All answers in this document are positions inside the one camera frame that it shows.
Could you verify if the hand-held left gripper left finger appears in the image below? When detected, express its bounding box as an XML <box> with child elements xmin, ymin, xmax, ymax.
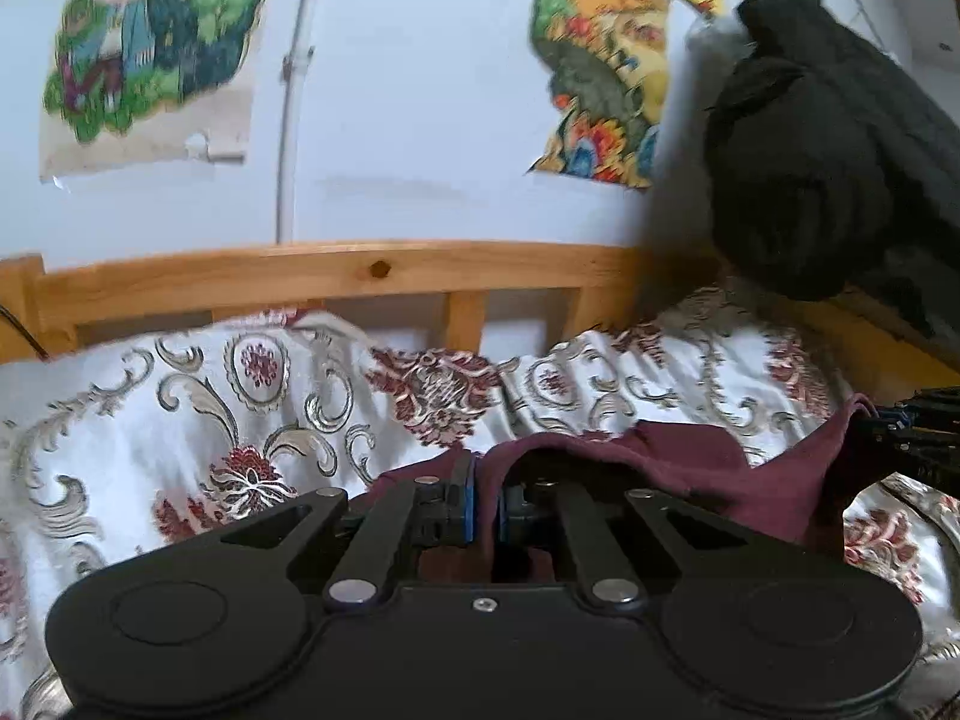
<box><xmin>202</xmin><ymin>452</ymin><xmax>479</xmax><ymax>611</ymax></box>

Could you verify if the white floral blanket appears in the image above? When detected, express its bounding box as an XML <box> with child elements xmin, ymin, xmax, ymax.
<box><xmin>0</xmin><ymin>289</ymin><xmax>960</xmax><ymax>720</ymax></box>

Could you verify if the blond figure wall poster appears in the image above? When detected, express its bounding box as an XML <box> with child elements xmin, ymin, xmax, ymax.
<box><xmin>40</xmin><ymin>0</ymin><xmax>277</xmax><ymax>187</ymax></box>

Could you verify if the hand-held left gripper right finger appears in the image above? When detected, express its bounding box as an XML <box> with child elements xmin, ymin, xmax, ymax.
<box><xmin>495</xmin><ymin>480</ymin><xmax>760</xmax><ymax>611</ymax></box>

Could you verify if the black hanging jacket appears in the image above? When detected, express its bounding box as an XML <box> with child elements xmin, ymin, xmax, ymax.
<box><xmin>703</xmin><ymin>0</ymin><xmax>960</xmax><ymax>340</ymax></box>

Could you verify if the black cable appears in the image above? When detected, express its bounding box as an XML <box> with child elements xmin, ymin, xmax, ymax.
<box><xmin>0</xmin><ymin>305</ymin><xmax>47</xmax><ymax>359</ymax></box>

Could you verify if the white wall pipe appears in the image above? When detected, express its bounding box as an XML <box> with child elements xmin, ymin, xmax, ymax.
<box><xmin>272</xmin><ymin>0</ymin><xmax>332</xmax><ymax>246</ymax></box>

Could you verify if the maroon long-sleeve shirt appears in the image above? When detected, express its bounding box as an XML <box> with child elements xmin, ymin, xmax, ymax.
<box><xmin>375</xmin><ymin>394</ymin><xmax>878</xmax><ymax>586</ymax></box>

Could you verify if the colourful flower wall poster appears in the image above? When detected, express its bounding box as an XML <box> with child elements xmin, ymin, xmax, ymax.
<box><xmin>525</xmin><ymin>0</ymin><xmax>674</xmax><ymax>194</ymax></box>

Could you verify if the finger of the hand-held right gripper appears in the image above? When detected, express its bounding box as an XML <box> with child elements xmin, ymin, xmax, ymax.
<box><xmin>874</xmin><ymin>388</ymin><xmax>960</xmax><ymax>430</ymax></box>
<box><xmin>855</xmin><ymin>424</ymin><xmax>960</xmax><ymax>497</ymax></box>

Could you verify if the wooden bed frame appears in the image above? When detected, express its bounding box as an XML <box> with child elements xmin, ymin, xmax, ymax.
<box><xmin>0</xmin><ymin>240</ymin><xmax>960</xmax><ymax>410</ymax></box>

